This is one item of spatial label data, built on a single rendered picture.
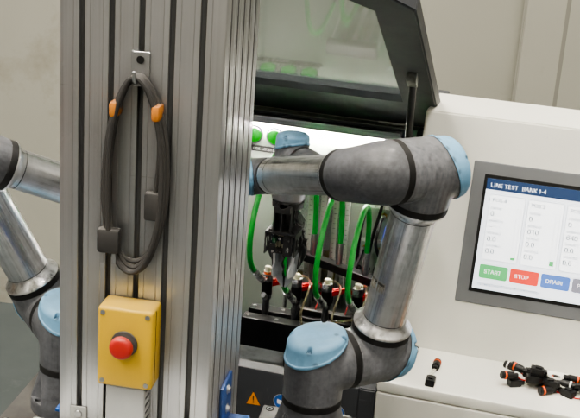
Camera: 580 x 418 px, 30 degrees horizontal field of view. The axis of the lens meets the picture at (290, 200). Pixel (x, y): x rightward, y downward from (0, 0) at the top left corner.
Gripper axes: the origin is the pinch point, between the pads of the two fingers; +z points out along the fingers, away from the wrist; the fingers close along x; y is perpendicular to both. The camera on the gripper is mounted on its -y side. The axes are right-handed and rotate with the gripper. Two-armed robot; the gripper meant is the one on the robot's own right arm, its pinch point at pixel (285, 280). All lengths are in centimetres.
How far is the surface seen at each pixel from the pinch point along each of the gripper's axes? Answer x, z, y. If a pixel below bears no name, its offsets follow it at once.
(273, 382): -1.9, 27.8, -3.0
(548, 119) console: 52, -35, -45
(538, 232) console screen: 54, -10, -32
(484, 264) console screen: 42, 0, -30
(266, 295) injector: -11.3, 16.4, -26.5
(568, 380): 66, 19, -15
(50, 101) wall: -164, 20, -203
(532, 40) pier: 40, -30, -198
